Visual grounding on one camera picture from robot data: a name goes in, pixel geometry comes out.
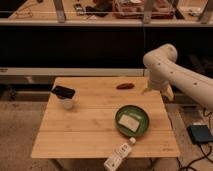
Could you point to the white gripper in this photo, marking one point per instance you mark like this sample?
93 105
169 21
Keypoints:
156 82

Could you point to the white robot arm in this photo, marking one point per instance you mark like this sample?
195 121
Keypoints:
163 71

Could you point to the brown sausage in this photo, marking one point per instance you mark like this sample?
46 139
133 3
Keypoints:
125 86

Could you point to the green round plate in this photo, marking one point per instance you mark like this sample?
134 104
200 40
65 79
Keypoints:
135 112

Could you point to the white sponge block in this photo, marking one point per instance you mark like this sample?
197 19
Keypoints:
129 122

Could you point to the blue box on floor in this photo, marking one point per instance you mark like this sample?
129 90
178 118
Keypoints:
199 134

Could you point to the white plastic bottle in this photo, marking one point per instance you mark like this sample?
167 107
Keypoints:
119 154

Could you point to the wooden folding table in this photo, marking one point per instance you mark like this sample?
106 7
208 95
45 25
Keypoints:
88 129

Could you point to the wicker tray on shelf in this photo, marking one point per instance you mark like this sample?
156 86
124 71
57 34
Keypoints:
135 9

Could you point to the clear plastic cup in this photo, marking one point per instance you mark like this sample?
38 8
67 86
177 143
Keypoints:
67 103

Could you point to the black smartphone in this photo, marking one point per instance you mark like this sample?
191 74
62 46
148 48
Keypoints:
63 92

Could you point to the black device on shelf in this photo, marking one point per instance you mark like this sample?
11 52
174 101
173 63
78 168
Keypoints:
100 10

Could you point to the metal shelf rack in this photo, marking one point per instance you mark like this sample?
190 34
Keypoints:
62 13

